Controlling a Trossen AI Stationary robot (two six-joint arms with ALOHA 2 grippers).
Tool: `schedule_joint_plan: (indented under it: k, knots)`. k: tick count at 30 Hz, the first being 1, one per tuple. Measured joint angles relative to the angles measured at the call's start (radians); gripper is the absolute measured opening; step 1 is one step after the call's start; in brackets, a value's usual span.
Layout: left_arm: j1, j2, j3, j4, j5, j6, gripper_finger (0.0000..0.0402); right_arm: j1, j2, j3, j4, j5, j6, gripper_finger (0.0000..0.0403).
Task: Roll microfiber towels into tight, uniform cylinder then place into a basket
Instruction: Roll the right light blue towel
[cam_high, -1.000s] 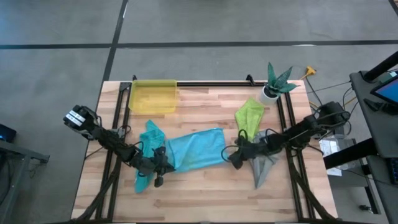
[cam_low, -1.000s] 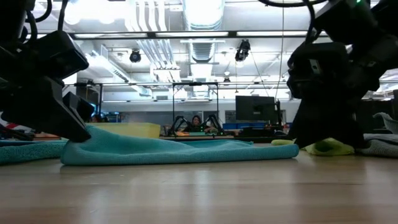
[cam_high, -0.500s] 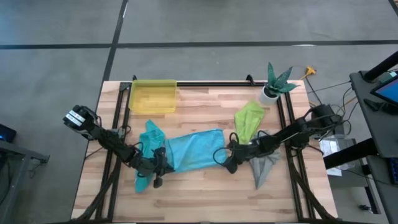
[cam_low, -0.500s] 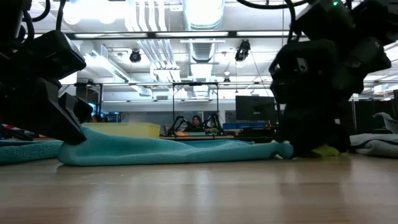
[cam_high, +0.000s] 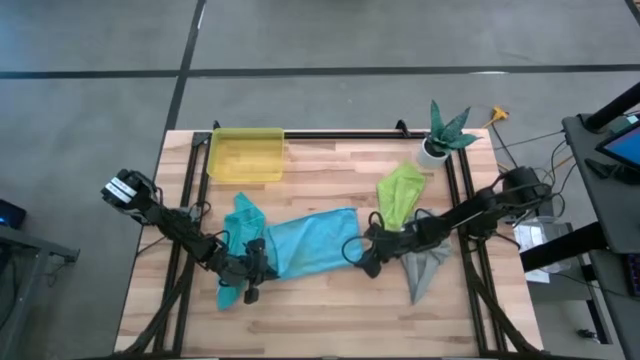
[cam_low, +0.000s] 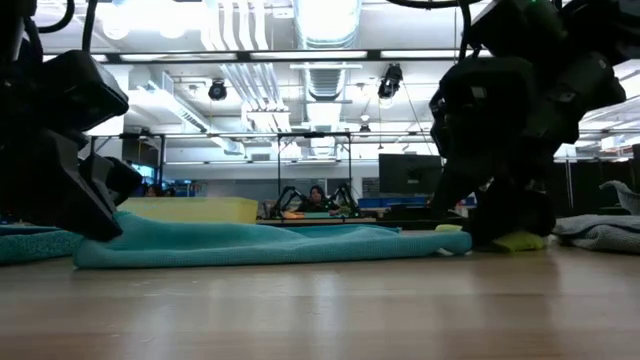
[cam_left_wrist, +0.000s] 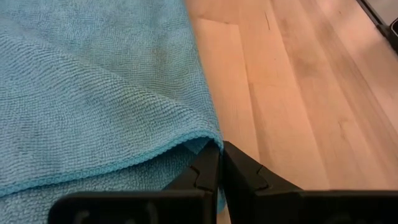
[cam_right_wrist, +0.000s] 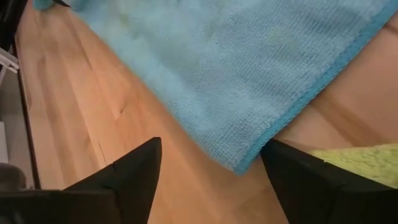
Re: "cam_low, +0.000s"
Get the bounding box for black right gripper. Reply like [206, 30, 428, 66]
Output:
[430, 57, 557, 246]

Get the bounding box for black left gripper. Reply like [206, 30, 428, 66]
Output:
[0, 74, 124, 242]

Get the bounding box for lime green microfiber towel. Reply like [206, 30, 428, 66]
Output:
[433, 223, 547, 253]

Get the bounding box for teal microfiber towel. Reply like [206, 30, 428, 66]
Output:
[0, 223, 86, 266]

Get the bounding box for grey microfiber towel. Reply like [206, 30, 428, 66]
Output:
[552, 179, 640, 255]

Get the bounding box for yellow translucent plastic basket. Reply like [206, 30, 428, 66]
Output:
[117, 196, 260, 225]

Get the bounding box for blue microfiber towel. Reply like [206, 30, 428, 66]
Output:
[73, 210, 473, 270]

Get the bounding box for large black monitor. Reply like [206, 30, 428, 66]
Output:
[378, 153, 444, 197]

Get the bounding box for blue storage bins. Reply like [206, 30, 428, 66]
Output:
[357, 196, 431, 210]

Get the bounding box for black partition screen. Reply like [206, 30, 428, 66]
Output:
[552, 159, 640, 216]

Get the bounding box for black beam with light strips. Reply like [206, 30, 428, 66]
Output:
[42, 48, 494, 65]

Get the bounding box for black round spotlight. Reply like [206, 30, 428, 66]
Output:
[207, 79, 229, 103]

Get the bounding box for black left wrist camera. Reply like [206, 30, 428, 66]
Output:
[79, 152, 144, 207]

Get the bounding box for black hanging camera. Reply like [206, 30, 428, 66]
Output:
[377, 63, 404, 100]

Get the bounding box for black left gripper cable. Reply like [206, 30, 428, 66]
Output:
[34, 0, 100, 54]

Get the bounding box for black workstation frame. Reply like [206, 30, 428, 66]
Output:
[276, 131, 353, 219]

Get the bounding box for silver ventilation duct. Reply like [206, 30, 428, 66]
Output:
[292, 0, 362, 51]

